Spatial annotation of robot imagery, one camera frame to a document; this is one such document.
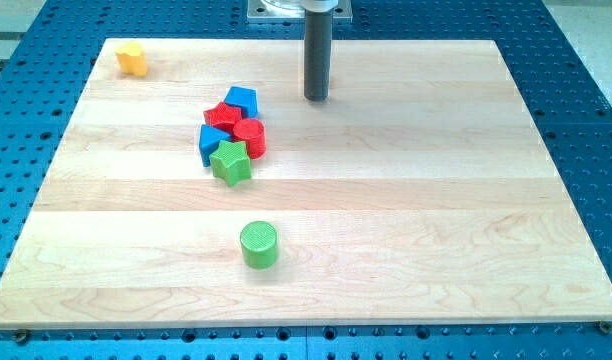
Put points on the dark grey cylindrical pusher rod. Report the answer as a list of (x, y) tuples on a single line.
[(317, 54)]

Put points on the yellow heart block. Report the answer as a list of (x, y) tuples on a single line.
[(131, 58)]

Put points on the blue triangle block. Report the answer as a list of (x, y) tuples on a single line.
[(209, 140)]

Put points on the green star block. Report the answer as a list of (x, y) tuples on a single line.
[(230, 162)]

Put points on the wooden board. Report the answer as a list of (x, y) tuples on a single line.
[(419, 192)]

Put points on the red star block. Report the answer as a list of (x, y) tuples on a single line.
[(223, 116)]

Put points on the blue pentagon block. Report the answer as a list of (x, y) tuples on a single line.
[(243, 98)]

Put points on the board clamp screw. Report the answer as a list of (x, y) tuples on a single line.
[(604, 327), (21, 336)]

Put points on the green cylinder block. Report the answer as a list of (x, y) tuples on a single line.
[(259, 244)]

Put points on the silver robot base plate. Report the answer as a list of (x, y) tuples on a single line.
[(290, 11)]

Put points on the left board clamp screw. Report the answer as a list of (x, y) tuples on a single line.
[(21, 336)]

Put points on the right board clamp screw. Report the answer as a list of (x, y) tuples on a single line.
[(604, 327)]

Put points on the red cylinder block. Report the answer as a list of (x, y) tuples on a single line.
[(252, 132)]

